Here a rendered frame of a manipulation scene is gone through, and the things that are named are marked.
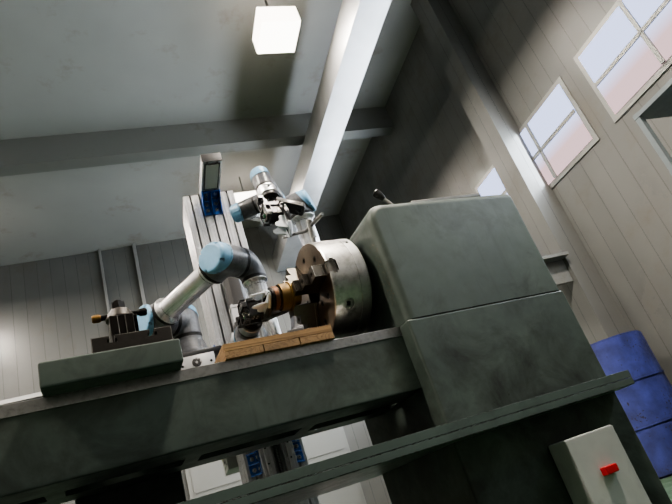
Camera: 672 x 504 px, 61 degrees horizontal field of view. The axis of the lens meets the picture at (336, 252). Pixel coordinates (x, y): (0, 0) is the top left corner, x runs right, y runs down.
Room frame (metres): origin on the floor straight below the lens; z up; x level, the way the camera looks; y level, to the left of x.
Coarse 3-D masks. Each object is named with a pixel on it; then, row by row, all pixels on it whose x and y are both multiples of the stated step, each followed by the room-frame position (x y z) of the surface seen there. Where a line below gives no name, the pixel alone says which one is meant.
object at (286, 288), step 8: (272, 288) 1.58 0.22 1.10; (280, 288) 1.59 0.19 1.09; (288, 288) 1.59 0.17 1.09; (272, 296) 1.58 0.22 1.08; (280, 296) 1.59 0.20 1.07; (288, 296) 1.59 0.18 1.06; (296, 296) 1.62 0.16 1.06; (272, 304) 1.64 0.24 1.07; (280, 304) 1.60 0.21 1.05; (288, 304) 1.61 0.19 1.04; (296, 304) 1.64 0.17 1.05
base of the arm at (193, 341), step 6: (180, 336) 2.11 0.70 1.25; (186, 336) 2.11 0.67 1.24; (192, 336) 2.12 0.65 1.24; (198, 336) 2.14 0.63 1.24; (180, 342) 2.11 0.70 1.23; (186, 342) 2.10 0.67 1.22; (192, 342) 2.11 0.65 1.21; (198, 342) 2.12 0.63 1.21; (204, 342) 2.16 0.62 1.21; (186, 348) 2.09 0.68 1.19; (192, 348) 2.10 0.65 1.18; (198, 348) 2.11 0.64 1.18; (204, 348) 2.13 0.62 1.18
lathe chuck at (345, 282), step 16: (336, 240) 1.62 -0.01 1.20; (304, 256) 1.66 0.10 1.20; (320, 256) 1.56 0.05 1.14; (336, 256) 1.56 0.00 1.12; (304, 272) 1.69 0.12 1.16; (336, 272) 1.54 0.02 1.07; (352, 272) 1.57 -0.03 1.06; (320, 288) 1.62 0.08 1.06; (336, 288) 1.55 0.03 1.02; (352, 288) 1.58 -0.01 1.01; (320, 304) 1.65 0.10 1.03; (336, 304) 1.57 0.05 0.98; (320, 320) 1.68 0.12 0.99; (336, 320) 1.60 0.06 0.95; (352, 320) 1.64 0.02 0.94; (336, 336) 1.68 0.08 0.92
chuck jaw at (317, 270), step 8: (328, 264) 1.55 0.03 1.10; (312, 272) 1.54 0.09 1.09; (320, 272) 1.54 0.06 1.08; (328, 272) 1.55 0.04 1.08; (296, 280) 1.59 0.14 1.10; (304, 280) 1.57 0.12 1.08; (312, 280) 1.56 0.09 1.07; (320, 280) 1.57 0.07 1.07; (296, 288) 1.58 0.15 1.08; (304, 288) 1.58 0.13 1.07; (312, 288) 1.60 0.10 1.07
